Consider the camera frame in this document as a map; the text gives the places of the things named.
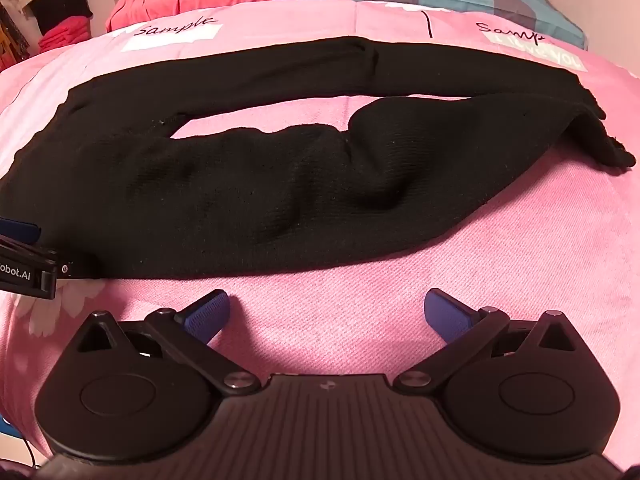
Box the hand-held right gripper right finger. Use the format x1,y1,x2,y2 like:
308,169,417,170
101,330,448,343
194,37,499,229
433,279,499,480
394,288,582,395

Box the pink printed blanket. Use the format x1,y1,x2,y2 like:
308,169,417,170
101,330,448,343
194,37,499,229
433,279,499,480
0,0,640,466

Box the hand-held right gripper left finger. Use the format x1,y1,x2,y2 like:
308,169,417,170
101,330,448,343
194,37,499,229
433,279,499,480
66,289,261,397

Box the stack of red folded cloth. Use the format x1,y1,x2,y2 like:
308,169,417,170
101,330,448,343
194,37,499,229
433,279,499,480
39,16,94,54

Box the black pants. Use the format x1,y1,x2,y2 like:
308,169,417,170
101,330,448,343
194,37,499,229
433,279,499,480
0,37,636,281

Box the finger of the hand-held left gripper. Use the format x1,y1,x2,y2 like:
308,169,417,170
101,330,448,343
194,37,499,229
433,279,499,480
0,217,77,279

